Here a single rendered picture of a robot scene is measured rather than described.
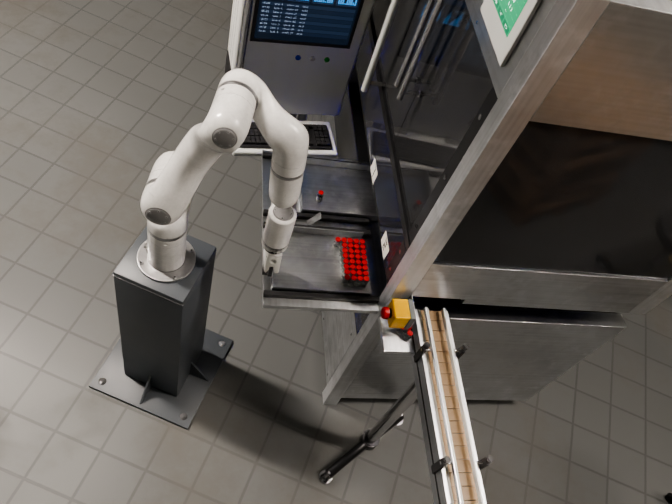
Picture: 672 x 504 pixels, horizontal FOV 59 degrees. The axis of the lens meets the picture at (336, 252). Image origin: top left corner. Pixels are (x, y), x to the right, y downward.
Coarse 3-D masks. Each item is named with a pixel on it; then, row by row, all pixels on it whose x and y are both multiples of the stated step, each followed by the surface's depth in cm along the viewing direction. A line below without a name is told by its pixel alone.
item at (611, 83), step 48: (480, 0) 146; (624, 0) 110; (624, 48) 117; (384, 96) 218; (576, 96) 127; (624, 96) 128; (432, 288) 191; (480, 288) 194; (528, 288) 196; (576, 288) 199; (624, 288) 201
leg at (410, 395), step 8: (408, 392) 212; (416, 392) 208; (400, 400) 219; (408, 400) 214; (392, 408) 226; (400, 408) 221; (384, 416) 234; (392, 416) 228; (376, 424) 243; (384, 424) 236; (368, 432) 253; (376, 432) 244; (384, 432) 244; (368, 440) 253; (376, 440) 252
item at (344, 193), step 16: (320, 160) 234; (304, 176) 231; (320, 176) 233; (336, 176) 235; (352, 176) 237; (368, 176) 239; (304, 192) 226; (336, 192) 230; (352, 192) 232; (368, 192) 234; (304, 208) 222; (320, 208) 224; (336, 208) 226; (352, 208) 228; (368, 208) 230
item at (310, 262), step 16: (304, 240) 214; (320, 240) 215; (288, 256) 208; (304, 256) 210; (320, 256) 211; (336, 256) 213; (272, 272) 199; (288, 272) 204; (304, 272) 206; (320, 272) 207; (336, 272) 209; (272, 288) 196; (288, 288) 197; (304, 288) 198; (320, 288) 204; (336, 288) 205; (352, 288) 207
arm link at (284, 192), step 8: (272, 176) 157; (280, 176) 154; (272, 184) 159; (280, 184) 157; (288, 184) 156; (296, 184) 158; (272, 192) 161; (280, 192) 159; (288, 192) 159; (296, 192) 161; (272, 200) 164; (280, 200) 162; (288, 200) 162; (296, 200) 165
